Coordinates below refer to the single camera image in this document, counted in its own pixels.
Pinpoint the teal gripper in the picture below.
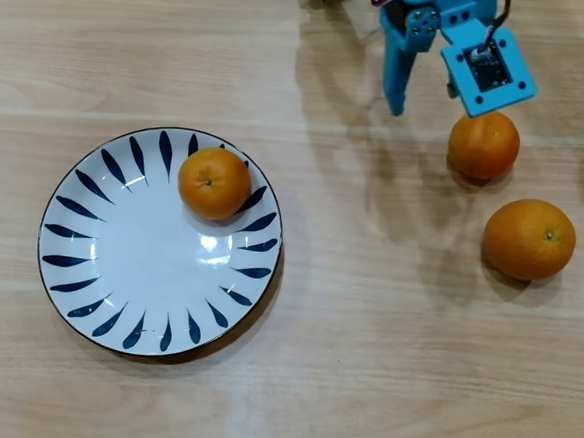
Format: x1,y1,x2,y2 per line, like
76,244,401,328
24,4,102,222
373,0,500,123

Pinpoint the deep-coloured blemished orange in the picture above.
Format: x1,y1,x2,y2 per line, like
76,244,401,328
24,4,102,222
445,108,524,184

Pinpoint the white plate with blue leaves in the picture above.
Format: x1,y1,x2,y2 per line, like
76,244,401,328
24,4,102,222
30,119,292,367

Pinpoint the black camera cable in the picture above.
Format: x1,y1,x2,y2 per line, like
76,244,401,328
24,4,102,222
484,0,513,48

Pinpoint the large pebbled orange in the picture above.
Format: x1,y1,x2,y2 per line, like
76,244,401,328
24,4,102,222
479,194,581,286

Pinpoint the small orange with green stem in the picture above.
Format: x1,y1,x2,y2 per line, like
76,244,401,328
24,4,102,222
174,144,256,224

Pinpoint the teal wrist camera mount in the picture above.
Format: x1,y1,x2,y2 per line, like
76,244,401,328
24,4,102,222
434,16,544,123

